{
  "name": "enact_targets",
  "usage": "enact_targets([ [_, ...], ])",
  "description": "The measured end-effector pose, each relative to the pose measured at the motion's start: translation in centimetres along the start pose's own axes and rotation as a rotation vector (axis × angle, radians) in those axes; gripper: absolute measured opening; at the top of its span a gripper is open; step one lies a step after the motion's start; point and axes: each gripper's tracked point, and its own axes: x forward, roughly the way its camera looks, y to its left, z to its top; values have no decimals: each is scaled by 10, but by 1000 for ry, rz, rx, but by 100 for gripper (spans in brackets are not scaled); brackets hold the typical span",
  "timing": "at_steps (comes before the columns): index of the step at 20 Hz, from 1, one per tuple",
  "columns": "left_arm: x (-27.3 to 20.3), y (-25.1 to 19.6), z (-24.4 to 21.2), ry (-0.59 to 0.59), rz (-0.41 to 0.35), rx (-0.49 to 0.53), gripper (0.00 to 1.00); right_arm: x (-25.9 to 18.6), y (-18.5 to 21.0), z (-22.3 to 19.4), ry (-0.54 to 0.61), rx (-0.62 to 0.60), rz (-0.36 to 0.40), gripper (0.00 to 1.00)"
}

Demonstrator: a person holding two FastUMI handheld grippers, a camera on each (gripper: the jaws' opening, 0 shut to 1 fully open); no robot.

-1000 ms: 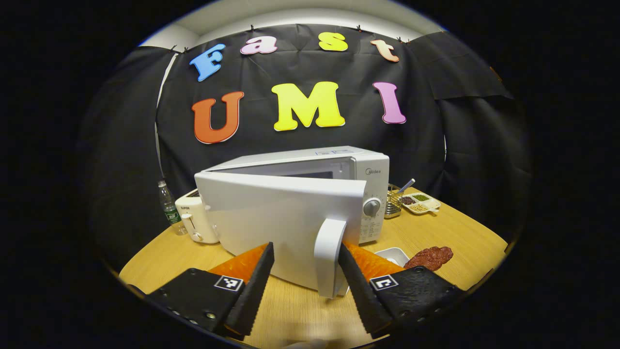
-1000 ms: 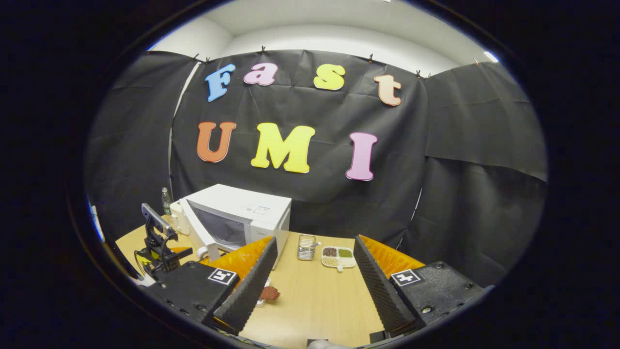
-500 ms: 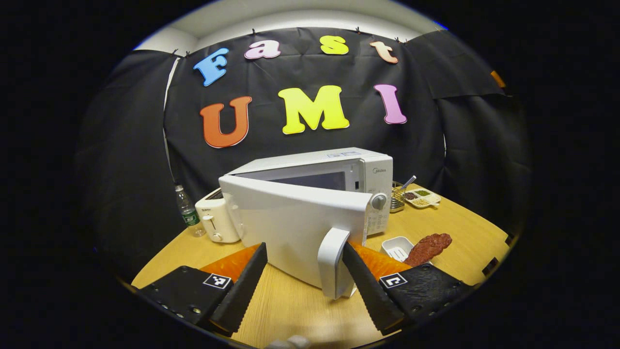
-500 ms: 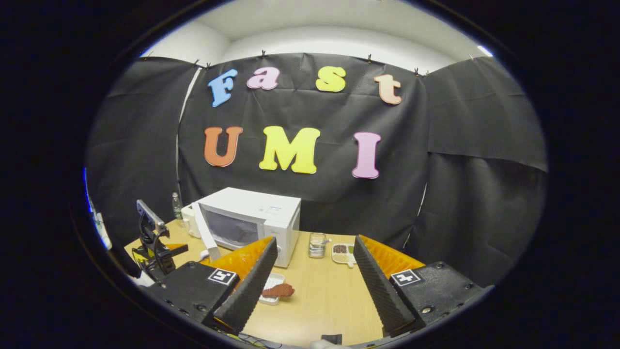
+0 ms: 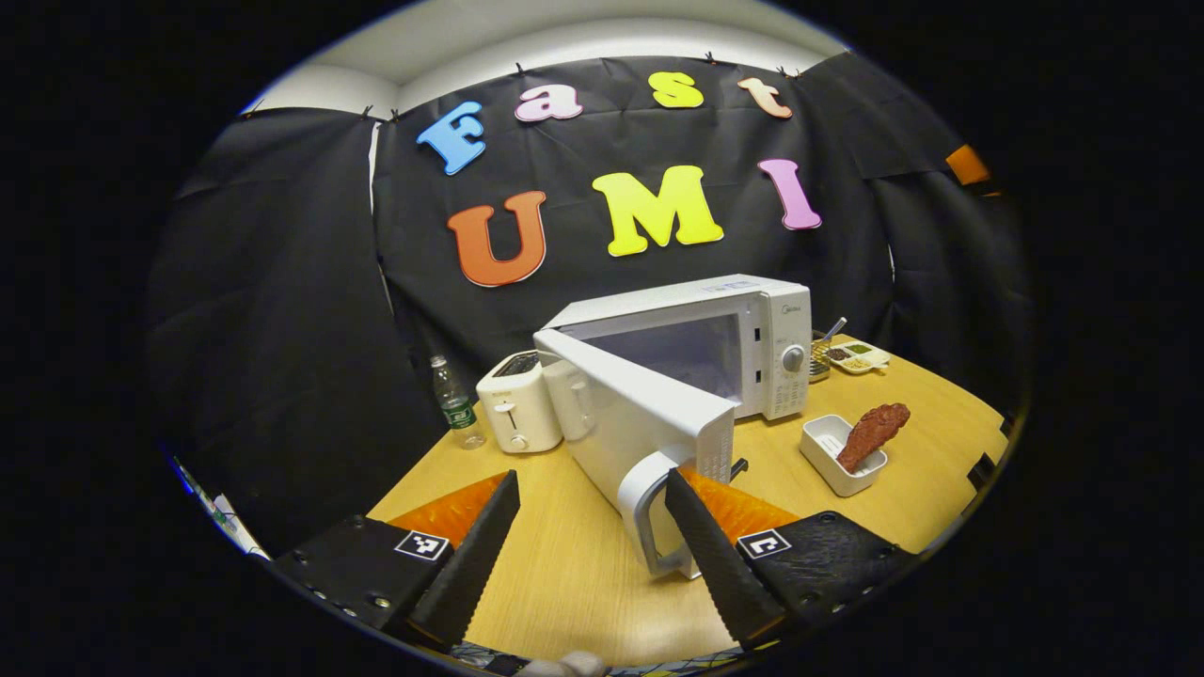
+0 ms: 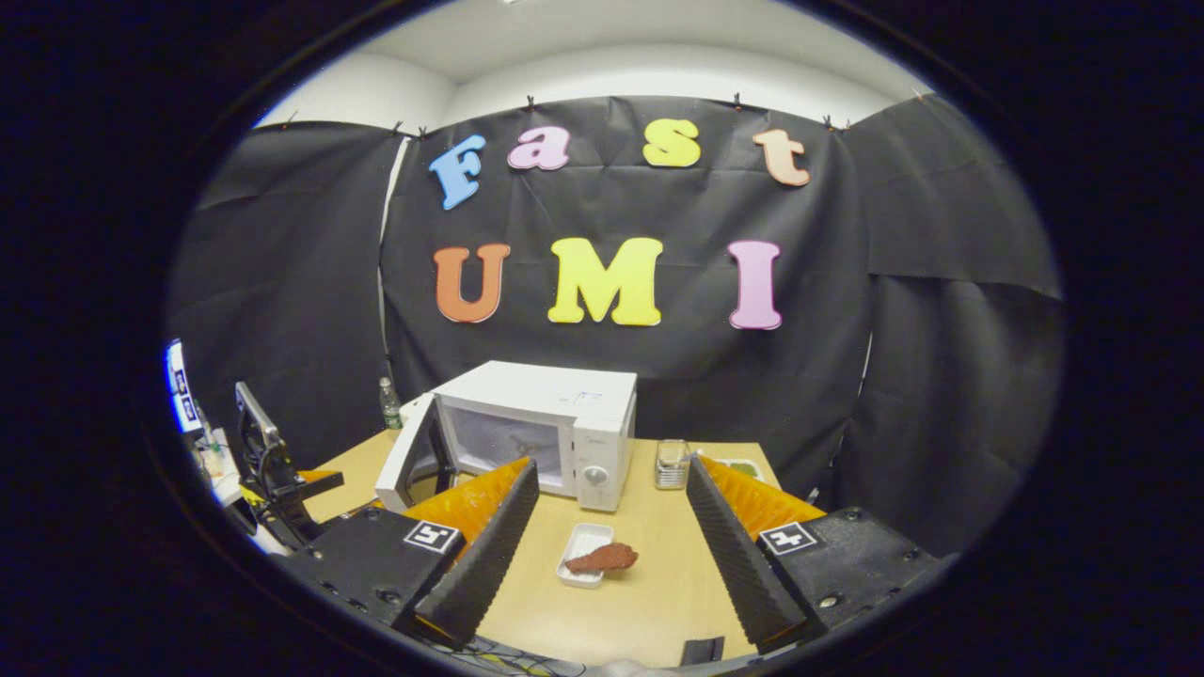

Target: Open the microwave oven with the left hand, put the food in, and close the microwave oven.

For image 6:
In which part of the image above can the white microwave oven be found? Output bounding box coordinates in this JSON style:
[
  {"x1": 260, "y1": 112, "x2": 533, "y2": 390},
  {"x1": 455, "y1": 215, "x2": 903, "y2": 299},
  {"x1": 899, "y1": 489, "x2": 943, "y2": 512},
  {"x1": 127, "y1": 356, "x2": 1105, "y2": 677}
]
[{"x1": 373, "y1": 360, "x2": 639, "y2": 514}]

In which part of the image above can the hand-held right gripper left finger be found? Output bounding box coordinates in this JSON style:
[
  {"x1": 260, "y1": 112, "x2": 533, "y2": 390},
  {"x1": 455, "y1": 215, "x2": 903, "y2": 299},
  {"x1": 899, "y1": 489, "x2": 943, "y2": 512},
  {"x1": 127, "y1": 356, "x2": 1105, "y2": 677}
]
[{"x1": 271, "y1": 457, "x2": 542, "y2": 650}]

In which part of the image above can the white rectangular plastic tray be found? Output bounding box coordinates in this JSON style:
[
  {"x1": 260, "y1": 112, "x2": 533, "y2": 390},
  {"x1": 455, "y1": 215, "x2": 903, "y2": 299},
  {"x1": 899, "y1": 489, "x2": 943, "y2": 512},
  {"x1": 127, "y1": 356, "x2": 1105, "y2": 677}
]
[{"x1": 556, "y1": 522, "x2": 615, "y2": 590}]

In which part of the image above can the lit computer screen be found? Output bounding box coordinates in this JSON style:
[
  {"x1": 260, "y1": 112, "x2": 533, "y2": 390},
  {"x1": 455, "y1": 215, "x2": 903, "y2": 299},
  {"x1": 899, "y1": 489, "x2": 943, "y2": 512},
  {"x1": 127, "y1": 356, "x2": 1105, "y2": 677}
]
[{"x1": 166, "y1": 338, "x2": 204, "y2": 435}]

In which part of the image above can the white divided dish with grains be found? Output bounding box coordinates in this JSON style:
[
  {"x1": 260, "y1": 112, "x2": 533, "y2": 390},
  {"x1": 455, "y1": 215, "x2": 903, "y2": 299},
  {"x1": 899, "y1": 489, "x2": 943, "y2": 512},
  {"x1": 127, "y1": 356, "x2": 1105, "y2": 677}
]
[{"x1": 698, "y1": 455, "x2": 765, "y2": 482}]

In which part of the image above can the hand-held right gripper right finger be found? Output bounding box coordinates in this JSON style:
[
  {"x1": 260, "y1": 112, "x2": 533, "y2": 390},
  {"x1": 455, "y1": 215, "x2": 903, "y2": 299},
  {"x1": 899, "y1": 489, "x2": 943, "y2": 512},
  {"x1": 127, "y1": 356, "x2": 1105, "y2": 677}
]
[{"x1": 685, "y1": 454, "x2": 943, "y2": 654}]

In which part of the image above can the brown roasted meat piece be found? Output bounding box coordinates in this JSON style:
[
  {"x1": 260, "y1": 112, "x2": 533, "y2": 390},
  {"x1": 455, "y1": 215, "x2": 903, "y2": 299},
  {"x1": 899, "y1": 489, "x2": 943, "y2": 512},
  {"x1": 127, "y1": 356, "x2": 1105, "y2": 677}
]
[{"x1": 563, "y1": 542, "x2": 640, "y2": 576}]

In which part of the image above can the ribbed glass cup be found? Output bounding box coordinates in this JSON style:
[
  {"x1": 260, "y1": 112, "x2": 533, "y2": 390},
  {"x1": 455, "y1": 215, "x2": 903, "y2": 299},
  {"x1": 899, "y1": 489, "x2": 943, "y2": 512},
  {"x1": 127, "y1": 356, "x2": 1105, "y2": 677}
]
[{"x1": 655, "y1": 439, "x2": 692, "y2": 491}]

